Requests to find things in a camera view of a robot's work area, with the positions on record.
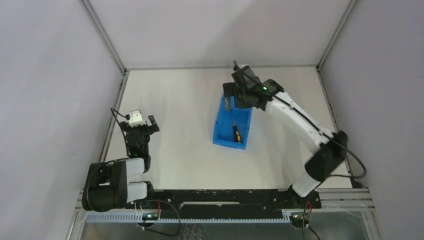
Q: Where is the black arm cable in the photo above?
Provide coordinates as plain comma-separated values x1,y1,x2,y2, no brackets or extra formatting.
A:
233,60,367,240
110,107,131,157

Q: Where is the left controller board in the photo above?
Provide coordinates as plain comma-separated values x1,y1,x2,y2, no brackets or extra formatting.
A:
142,213,159,222

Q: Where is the grey slotted cable duct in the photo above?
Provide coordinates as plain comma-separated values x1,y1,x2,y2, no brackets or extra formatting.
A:
85,212,291,224

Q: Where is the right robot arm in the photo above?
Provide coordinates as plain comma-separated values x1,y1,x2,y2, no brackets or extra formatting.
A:
222,78,348,208

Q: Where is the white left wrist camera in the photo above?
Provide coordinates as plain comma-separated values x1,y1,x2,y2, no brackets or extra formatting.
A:
128,110,146,128

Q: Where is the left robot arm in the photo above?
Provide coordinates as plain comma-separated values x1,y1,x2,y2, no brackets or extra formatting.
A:
82,113,160,212

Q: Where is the controller board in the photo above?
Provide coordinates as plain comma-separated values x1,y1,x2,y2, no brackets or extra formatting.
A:
289,214,310,229
142,213,159,222

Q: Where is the aluminium frame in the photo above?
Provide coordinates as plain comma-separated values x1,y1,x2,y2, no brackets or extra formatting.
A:
66,0,388,240

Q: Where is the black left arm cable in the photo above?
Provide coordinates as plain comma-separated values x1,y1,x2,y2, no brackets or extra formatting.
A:
110,107,131,157

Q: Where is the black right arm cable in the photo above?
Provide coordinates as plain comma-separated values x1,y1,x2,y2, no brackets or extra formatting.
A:
233,60,367,240

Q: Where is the right controller board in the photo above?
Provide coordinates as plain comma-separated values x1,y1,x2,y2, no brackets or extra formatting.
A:
289,214,310,229

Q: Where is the blue plastic bin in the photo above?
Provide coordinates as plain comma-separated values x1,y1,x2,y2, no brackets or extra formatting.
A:
212,95,253,150

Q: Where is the black yellow handled screwdriver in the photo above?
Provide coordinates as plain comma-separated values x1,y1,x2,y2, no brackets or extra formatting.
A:
230,109,242,143

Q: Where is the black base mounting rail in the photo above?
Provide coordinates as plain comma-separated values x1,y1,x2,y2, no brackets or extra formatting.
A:
125,189,322,219

